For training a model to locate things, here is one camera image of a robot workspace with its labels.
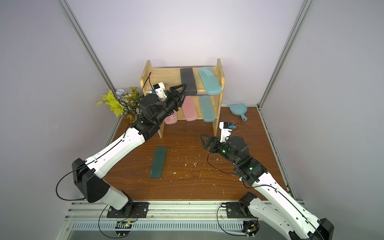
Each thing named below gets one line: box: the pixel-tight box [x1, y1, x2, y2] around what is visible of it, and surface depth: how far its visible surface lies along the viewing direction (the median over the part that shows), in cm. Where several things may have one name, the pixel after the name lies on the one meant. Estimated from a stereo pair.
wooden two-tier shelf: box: [140, 58, 225, 139], surface depth 78 cm
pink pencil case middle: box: [182, 95, 198, 122], surface depth 87 cm
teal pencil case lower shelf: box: [199, 95, 216, 123], surface depth 92 cm
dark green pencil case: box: [149, 146, 167, 179], surface depth 90 cm
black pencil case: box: [180, 68, 198, 95], surface depth 76 cm
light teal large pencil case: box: [198, 66, 222, 96], surface depth 75 cm
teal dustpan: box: [229, 104, 248, 121], surface depth 120 cm
